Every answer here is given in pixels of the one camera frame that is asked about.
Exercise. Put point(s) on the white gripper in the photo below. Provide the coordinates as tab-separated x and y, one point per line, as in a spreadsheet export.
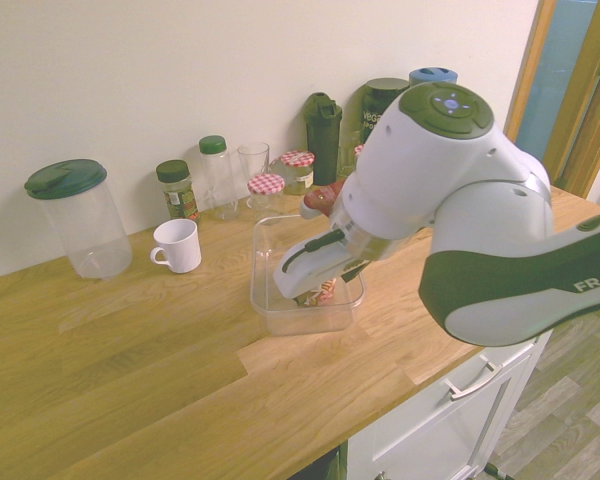
315	265

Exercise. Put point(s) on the Quaker cereal packet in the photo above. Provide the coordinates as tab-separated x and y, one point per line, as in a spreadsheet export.
322	197

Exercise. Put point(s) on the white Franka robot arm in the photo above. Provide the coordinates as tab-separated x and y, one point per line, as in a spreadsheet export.
455	200

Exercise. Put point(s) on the clear rectangular plastic container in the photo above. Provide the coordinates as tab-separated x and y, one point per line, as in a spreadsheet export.
280	310

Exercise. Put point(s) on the empty jar red checked lid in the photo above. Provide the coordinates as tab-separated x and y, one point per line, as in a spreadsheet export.
266	187
358	149

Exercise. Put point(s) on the labelled jar red checked lid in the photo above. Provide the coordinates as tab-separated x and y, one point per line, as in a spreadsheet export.
298	172

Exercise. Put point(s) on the white mug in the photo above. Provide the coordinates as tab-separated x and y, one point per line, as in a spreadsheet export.
180	247

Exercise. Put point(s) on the clear bottle green cap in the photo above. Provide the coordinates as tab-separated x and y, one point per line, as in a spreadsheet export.
219	180

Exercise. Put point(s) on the tall clear drinking glass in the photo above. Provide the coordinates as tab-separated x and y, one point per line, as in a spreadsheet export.
253	160

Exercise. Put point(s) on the small clear glass tumbler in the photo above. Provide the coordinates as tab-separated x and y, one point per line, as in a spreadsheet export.
347	155

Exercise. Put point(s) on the spice jar dark green lid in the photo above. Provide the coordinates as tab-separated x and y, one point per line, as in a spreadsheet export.
180	192

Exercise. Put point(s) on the dark green shaker bottle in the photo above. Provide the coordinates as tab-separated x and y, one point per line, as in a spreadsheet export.
323	140

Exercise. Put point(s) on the white kitchen cabinet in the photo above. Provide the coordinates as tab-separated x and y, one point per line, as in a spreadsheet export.
460	410

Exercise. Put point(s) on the black Vega protein tub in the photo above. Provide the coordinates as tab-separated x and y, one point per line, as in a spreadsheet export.
375	105

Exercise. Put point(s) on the large clear canister green lid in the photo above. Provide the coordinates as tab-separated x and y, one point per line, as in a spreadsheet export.
87	225

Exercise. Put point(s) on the wooden door frame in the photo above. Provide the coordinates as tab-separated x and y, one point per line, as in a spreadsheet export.
587	100

